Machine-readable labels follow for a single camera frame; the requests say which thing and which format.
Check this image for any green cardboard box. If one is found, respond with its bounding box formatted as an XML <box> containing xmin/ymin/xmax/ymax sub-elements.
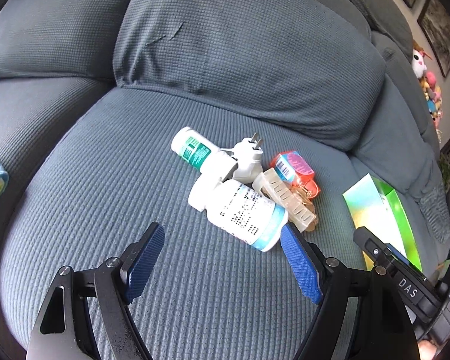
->
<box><xmin>342</xmin><ymin>173</ymin><xmax>424</xmax><ymax>274</ymax></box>

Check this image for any beige hair claw clip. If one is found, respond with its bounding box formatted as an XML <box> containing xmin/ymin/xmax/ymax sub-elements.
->
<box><xmin>252</xmin><ymin>168</ymin><xmax>319</xmax><ymax>233</ymax></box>

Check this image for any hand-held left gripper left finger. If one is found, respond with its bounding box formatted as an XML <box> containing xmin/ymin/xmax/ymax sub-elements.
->
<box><xmin>25</xmin><ymin>222</ymin><xmax>166</xmax><ymax>360</ymax></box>

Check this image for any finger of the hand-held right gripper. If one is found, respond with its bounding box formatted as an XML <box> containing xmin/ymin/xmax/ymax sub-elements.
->
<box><xmin>353</xmin><ymin>227</ymin><xmax>409</xmax><ymax>271</ymax></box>

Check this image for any large white pill bottle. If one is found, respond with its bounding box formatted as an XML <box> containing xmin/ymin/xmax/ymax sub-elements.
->
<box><xmin>188</xmin><ymin>175</ymin><xmax>289</xmax><ymax>252</ymax></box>

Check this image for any pile of colourful plush toys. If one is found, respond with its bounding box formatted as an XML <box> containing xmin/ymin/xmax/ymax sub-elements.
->
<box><xmin>410</xmin><ymin>39</ymin><xmax>446</xmax><ymax>133</ymax></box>

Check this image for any grey sofa back cushion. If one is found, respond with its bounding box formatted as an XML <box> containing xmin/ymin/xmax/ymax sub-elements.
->
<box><xmin>0</xmin><ymin>0</ymin><xmax>148</xmax><ymax>83</ymax></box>
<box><xmin>112</xmin><ymin>0</ymin><xmax>387</xmax><ymax>154</ymax></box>

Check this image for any grey sofa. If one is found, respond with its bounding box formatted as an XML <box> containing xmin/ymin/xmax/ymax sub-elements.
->
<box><xmin>0</xmin><ymin>0</ymin><xmax>450</xmax><ymax>360</ymax></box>

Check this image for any orange bottle pink label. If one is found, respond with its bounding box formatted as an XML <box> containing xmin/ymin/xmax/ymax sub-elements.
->
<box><xmin>269</xmin><ymin>150</ymin><xmax>319</xmax><ymax>199</ymax></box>

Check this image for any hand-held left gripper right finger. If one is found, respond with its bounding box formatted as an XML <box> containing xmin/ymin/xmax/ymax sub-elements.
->
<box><xmin>280</xmin><ymin>222</ymin><xmax>422</xmax><ymax>360</ymax></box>

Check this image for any small white bottle green label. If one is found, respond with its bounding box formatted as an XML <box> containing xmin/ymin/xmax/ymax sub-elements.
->
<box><xmin>171</xmin><ymin>126</ymin><xmax>220</xmax><ymax>169</ymax></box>

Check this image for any white plug-in adapter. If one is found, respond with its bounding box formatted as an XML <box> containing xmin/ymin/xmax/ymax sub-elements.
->
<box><xmin>204</xmin><ymin>132</ymin><xmax>265</xmax><ymax>185</ymax></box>

